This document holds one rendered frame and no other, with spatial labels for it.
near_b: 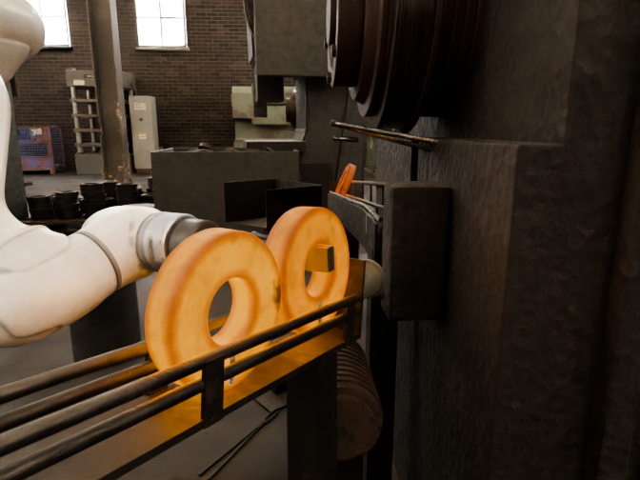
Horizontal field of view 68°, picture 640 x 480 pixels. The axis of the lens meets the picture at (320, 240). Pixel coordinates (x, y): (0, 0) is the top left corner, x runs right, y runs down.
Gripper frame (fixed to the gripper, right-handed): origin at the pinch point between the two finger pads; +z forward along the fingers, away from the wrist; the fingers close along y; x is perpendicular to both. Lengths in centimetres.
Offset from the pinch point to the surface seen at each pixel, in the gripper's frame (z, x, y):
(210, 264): 2.0, 3.5, 18.0
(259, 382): 2.4, -9.8, 13.2
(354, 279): 2.5, -4.6, -7.7
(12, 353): -173, -65, -40
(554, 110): 24.6, 16.1, -19.3
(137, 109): -804, 100, -614
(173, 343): 1.7, -2.1, 22.6
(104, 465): 2.4, -8.1, 30.2
